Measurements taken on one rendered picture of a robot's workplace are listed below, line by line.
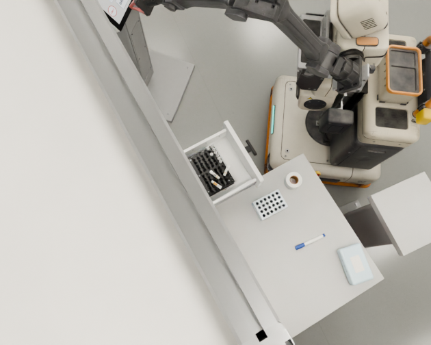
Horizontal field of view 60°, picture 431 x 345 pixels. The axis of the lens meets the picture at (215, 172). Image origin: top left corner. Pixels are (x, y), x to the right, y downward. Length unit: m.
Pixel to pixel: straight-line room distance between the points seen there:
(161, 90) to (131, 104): 2.21
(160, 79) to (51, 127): 2.23
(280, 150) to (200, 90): 0.76
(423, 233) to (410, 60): 0.75
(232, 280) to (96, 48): 0.26
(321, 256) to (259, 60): 1.58
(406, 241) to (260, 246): 0.62
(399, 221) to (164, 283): 1.51
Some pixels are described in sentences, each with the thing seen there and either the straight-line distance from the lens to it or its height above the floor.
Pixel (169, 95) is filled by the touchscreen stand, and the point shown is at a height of 0.03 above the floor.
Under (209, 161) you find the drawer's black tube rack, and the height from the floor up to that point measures 0.90.
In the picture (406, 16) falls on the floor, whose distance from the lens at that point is 3.32.
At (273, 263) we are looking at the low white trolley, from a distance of 1.59.
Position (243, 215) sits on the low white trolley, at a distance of 1.58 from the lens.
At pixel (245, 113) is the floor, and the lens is 2.55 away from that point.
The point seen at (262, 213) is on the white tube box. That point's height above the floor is 0.80.
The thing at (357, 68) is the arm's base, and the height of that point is 1.22.
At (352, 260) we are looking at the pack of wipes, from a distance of 1.63.
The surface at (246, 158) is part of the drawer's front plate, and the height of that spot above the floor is 0.93.
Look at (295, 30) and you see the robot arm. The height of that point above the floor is 1.44.
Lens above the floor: 2.32
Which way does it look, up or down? 75 degrees down
